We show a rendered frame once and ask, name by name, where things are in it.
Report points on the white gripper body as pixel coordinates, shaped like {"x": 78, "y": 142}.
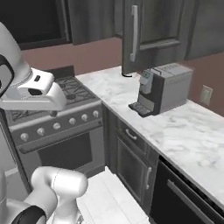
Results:
{"x": 35, "y": 103}

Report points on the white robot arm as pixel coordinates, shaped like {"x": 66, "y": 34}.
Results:
{"x": 14, "y": 55}

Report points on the open dark grey cabinet door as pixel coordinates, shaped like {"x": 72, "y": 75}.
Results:
{"x": 160, "y": 32}

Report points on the round silver stove knob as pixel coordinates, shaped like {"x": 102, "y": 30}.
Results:
{"x": 95, "y": 113}
{"x": 84, "y": 117}
{"x": 57, "y": 126}
{"x": 72, "y": 120}
{"x": 40, "y": 131}
{"x": 24, "y": 136}

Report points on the black hob grates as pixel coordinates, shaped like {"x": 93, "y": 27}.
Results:
{"x": 74, "y": 92}

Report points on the steel range cooker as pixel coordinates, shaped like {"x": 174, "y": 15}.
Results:
{"x": 73, "y": 137}

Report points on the steel oven door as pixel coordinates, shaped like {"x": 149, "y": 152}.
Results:
{"x": 67, "y": 153}

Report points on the dark grey drawer front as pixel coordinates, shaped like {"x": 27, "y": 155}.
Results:
{"x": 132, "y": 135}

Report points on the black microwave oven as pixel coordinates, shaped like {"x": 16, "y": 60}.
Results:
{"x": 32, "y": 20}

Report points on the dark grey base cupboard door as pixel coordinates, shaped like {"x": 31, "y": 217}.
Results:
{"x": 132, "y": 169}

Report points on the grey and black coffee machine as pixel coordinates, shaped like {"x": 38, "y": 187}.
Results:
{"x": 169, "y": 87}

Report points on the black dishwasher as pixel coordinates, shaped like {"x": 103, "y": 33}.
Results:
{"x": 172, "y": 204}

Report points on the dark grey wall cabinet door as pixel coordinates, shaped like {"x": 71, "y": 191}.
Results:
{"x": 93, "y": 19}

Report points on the white wall outlet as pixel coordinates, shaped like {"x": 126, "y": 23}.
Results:
{"x": 206, "y": 95}

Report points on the dark grey wall cabinet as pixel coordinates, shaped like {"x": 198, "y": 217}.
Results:
{"x": 207, "y": 27}

